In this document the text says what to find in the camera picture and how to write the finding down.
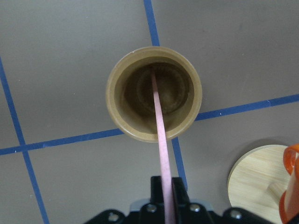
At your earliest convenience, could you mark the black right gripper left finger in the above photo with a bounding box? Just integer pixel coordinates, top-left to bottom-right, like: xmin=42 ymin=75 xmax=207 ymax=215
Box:
xmin=150 ymin=176 xmax=164 ymax=205

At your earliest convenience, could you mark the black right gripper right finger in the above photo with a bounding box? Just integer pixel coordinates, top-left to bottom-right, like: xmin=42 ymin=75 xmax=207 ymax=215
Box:
xmin=171 ymin=177 xmax=189 ymax=207

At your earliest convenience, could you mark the pink chopstick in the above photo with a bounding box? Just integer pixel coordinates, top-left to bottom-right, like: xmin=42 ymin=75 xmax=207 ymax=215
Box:
xmin=151 ymin=69 xmax=176 ymax=224

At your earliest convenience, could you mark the bamboo chopstick holder cup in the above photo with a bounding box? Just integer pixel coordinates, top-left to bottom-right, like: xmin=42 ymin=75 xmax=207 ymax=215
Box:
xmin=106 ymin=46 xmax=202 ymax=142

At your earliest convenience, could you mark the wooden mug tree stand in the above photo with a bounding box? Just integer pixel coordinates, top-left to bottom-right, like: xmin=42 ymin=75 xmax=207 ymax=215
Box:
xmin=228 ymin=145 xmax=290 ymax=224

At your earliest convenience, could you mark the orange mug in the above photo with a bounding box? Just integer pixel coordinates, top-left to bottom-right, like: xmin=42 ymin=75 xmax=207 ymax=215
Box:
xmin=279 ymin=144 xmax=299 ymax=224

